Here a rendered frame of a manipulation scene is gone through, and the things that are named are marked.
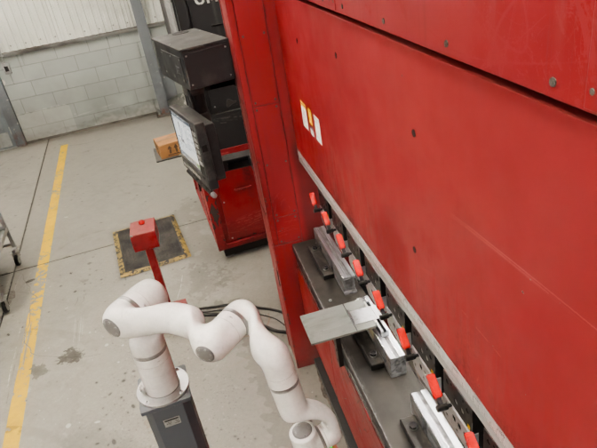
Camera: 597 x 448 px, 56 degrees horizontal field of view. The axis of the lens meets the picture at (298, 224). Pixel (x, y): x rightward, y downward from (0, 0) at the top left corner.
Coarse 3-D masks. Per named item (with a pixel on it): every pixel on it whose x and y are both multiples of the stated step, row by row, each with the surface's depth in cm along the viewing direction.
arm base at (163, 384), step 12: (168, 348) 196; (156, 360) 189; (168, 360) 194; (144, 372) 191; (156, 372) 191; (168, 372) 194; (180, 372) 206; (144, 384) 195; (156, 384) 193; (168, 384) 195; (180, 384) 201; (144, 396) 198; (156, 396) 196; (168, 396) 196; (180, 396) 196
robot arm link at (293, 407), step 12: (300, 384) 163; (276, 396) 160; (288, 396) 159; (300, 396) 162; (288, 408) 161; (300, 408) 162; (312, 408) 166; (324, 408) 169; (288, 420) 164; (300, 420) 164; (324, 420) 167; (336, 420) 171; (324, 432) 171; (336, 432) 171
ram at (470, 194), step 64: (320, 64) 191; (384, 64) 133; (448, 64) 102; (320, 128) 215; (384, 128) 144; (448, 128) 108; (512, 128) 87; (576, 128) 72; (384, 192) 157; (448, 192) 116; (512, 192) 91; (576, 192) 75; (384, 256) 173; (448, 256) 124; (512, 256) 96; (576, 256) 79; (448, 320) 133; (512, 320) 102; (576, 320) 83; (512, 384) 109; (576, 384) 87
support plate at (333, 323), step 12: (360, 300) 229; (324, 312) 226; (336, 312) 225; (312, 324) 220; (324, 324) 219; (336, 324) 218; (348, 324) 217; (360, 324) 216; (372, 324) 215; (312, 336) 214; (324, 336) 213; (336, 336) 212
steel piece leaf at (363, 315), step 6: (348, 312) 221; (354, 312) 223; (360, 312) 222; (366, 312) 222; (372, 312) 221; (354, 318) 219; (360, 318) 219; (366, 318) 218; (372, 318) 218; (354, 324) 216
